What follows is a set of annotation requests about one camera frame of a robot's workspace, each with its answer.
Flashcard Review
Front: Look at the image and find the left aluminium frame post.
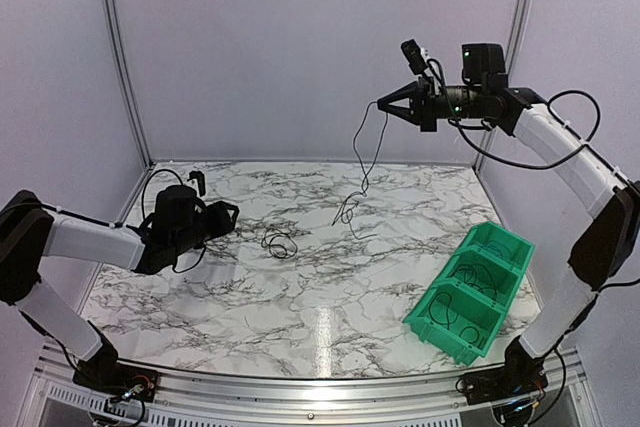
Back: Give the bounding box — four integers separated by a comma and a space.
102, 0, 153, 168

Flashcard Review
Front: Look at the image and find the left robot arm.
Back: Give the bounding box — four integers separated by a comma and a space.
1, 184, 239, 392

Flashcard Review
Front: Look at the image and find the right aluminium frame post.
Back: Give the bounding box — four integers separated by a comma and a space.
472, 0, 537, 172

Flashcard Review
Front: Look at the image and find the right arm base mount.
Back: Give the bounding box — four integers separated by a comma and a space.
455, 337, 548, 405

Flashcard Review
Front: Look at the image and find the green three-compartment bin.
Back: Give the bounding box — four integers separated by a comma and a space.
403, 222, 535, 366

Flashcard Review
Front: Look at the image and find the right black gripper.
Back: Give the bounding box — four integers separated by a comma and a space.
378, 75, 486, 132

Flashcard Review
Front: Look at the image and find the aluminium frame post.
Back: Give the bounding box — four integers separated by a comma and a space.
472, 0, 537, 172
102, 0, 153, 168

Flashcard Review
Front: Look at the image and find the blue cable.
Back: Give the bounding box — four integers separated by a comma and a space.
482, 240, 519, 261

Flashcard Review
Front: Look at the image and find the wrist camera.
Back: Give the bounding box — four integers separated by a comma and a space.
400, 39, 440, 93
188, 170, 206, 197

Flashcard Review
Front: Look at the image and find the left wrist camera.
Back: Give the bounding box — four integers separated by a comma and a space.
188, 170, 206, 197

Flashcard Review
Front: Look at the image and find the front aluminium rail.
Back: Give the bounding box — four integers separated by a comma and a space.
17, 343, 601, 426

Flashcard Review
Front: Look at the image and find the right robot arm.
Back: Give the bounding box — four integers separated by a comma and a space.
377, 39, 639, 395

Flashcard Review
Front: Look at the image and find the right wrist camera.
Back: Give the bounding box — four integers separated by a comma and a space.
400, 39, 440, 93

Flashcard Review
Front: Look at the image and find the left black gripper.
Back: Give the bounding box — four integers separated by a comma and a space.
171, 200, 239, 257

